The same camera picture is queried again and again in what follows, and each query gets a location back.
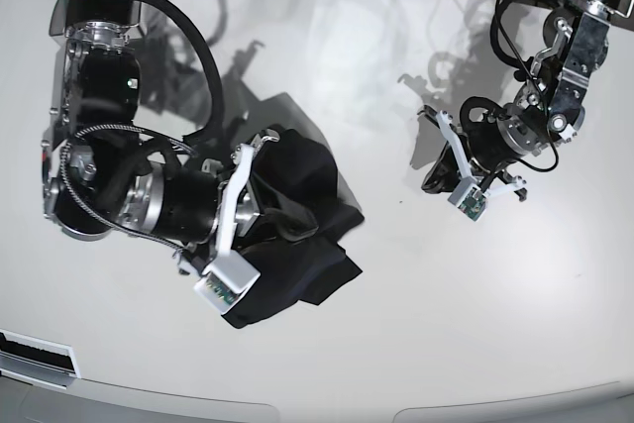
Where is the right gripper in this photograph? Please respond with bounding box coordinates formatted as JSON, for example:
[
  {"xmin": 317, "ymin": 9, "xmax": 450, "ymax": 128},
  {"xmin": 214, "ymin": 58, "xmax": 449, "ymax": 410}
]
[{"xmin": 121, "ymin": 164, "xmax": 222, "ymax": 244}]

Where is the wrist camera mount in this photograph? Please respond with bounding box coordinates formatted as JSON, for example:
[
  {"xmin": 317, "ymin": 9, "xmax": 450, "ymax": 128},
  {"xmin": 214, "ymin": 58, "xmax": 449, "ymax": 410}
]
[
  {"xmin": 423, "ymin": 105, "xmax": 529, "ymax": 221},
  {"xmin": 194, "ymin": 129, "xmax": 279, "ymax": 315}
]

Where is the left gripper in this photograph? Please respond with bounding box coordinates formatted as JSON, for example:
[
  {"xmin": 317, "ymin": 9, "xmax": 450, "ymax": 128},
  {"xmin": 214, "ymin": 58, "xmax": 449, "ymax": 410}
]
[{"xmin": 421, "ymin": 96, "xmax": 550, "ymax": 193}]

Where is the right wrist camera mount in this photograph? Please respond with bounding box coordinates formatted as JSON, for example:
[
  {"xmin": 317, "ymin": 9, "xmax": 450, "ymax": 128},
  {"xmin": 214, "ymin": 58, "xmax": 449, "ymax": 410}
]
[{"xmin": 194, "ymin": 129, "xmax": 279, "ymax": 315}]

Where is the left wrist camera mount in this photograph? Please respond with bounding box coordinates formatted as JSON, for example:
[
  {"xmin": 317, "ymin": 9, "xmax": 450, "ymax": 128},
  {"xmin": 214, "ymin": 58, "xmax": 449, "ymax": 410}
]
[{"xmin": 423, "ymin": 105, "xmax": 529, "ymax": 221}]

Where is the black t-shirt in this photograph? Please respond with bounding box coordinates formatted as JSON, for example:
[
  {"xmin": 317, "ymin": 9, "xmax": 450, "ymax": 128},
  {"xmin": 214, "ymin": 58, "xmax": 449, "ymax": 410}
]
[{"xmin": 224, "ymin": 129, "xmax": 365, "ymax": 329}]

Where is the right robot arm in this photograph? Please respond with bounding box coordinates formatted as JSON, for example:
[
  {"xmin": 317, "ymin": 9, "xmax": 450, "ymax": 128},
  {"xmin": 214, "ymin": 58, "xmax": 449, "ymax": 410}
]
[{"xmin": 42, "ymin": 0, "xmax": 225, "ymax": 251}]

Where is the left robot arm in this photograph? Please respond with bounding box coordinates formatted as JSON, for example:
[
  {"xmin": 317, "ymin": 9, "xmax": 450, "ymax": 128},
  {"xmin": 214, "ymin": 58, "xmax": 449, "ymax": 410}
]
[{"xmin": 422, "ymin": 0, "xmax": 633, "ymax": 194}]

